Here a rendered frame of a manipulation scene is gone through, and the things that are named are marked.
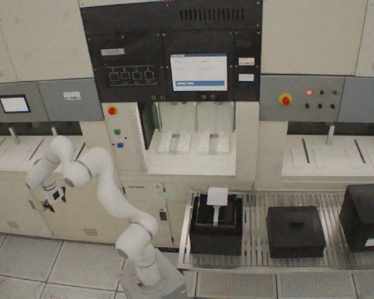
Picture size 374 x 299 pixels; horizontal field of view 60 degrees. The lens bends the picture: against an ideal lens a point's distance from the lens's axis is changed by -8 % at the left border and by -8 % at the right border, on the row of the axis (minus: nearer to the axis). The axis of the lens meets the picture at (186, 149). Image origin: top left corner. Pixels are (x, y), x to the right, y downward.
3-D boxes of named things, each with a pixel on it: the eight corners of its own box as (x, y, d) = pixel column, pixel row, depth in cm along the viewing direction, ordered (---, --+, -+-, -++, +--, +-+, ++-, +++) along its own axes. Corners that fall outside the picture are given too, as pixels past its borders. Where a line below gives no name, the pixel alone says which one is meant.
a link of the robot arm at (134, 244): (161, 253, 167) (154, 222, 153) (139, 282, 155) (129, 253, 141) (142, 244, 173) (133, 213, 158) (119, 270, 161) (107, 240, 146)
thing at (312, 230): (270, 258, 181) (273, 244, 173) (265, 217, 204) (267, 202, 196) (323, 256, 178) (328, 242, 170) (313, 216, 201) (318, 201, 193)
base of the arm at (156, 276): (145, 300, 167) (139, 281, 156) (125, 275, 179) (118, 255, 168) (175, 279, 176) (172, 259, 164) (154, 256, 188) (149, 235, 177)
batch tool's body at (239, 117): (138, 255, 279) (75, 11, 158) (157, 176, 352) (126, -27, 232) (247, 260, 267) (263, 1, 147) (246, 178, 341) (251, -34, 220)
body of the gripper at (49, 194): (46, 192, 174) (53, 207, 181) (60, 180, 181) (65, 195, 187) (37, 187, 177) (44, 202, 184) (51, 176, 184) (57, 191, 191)
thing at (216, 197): (201, 217, 207) (199, 179, 187) (236, 218, 204) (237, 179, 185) (196, 250, 188) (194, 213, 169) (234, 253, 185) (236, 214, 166)
